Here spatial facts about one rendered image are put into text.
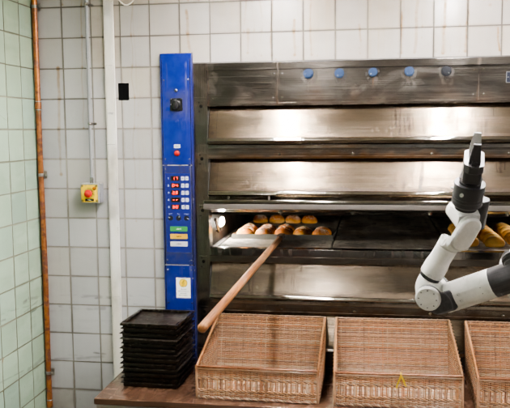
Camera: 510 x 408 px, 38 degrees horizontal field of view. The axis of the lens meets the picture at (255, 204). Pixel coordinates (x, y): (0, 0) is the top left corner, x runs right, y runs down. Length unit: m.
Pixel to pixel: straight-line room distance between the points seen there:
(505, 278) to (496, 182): 1.44
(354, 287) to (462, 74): 1.14
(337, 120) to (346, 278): 0.78
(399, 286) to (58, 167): 1.83
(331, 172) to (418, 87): 0.58
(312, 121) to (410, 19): 0.66
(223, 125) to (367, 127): 0.70
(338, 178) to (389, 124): 0.36
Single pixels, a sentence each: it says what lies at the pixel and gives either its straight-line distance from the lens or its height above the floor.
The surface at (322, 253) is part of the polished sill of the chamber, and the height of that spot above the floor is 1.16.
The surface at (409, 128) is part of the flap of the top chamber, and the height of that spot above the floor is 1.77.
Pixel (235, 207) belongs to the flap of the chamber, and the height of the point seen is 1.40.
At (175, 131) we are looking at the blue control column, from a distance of 3.68.
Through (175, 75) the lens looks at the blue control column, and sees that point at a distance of 3.69.
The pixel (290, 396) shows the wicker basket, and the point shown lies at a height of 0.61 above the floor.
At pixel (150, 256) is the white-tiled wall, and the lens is 3.80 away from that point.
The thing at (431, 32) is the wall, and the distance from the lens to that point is 3.62.
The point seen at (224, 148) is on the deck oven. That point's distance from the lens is 3.65.
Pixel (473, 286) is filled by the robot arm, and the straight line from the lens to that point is 2.26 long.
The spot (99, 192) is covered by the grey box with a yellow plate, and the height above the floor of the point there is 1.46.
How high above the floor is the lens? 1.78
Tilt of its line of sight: 6 degrees down
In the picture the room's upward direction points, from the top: 1 degrees counter-clockwise
